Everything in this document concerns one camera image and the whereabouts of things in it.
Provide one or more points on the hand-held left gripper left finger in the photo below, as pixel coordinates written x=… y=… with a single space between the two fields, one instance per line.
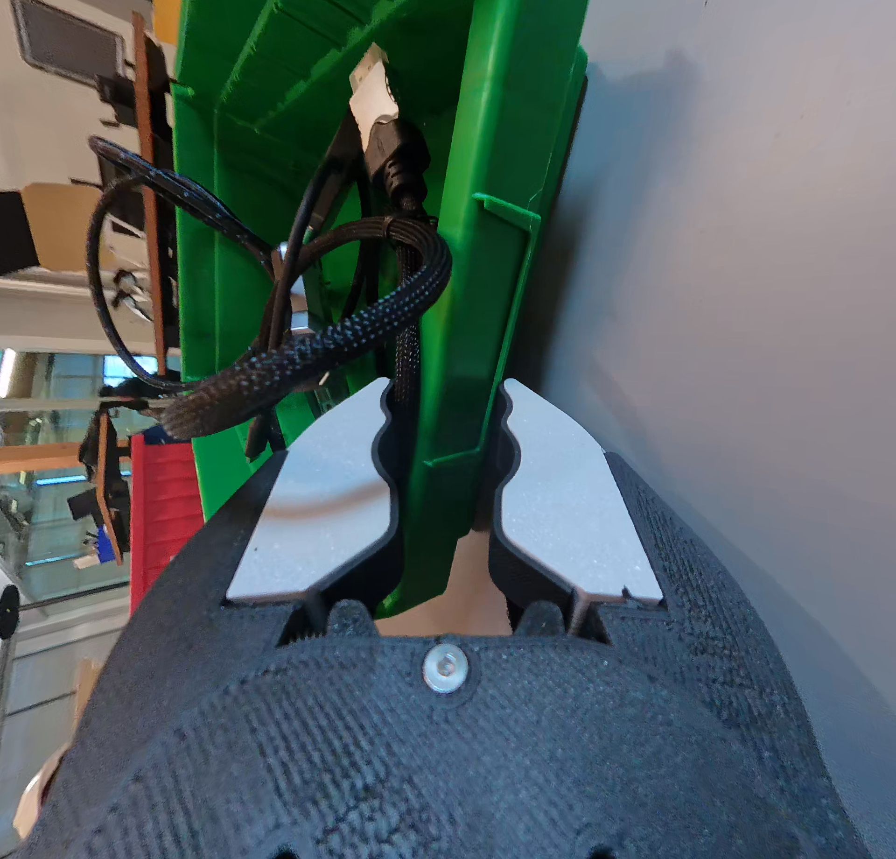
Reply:
x=315 y=516

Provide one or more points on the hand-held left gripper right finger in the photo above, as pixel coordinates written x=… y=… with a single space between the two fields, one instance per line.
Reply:
x=574 y=523

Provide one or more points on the green plastic bin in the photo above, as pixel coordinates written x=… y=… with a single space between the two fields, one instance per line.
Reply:
x=483 y=243

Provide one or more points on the red bin with white label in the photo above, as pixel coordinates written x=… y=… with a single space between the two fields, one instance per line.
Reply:
x=164 y=509

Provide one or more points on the tan and black chair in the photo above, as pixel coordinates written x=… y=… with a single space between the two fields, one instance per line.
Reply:
x=49 y=225

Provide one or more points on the wooden post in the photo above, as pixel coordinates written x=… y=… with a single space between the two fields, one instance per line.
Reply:
x=42 y=458

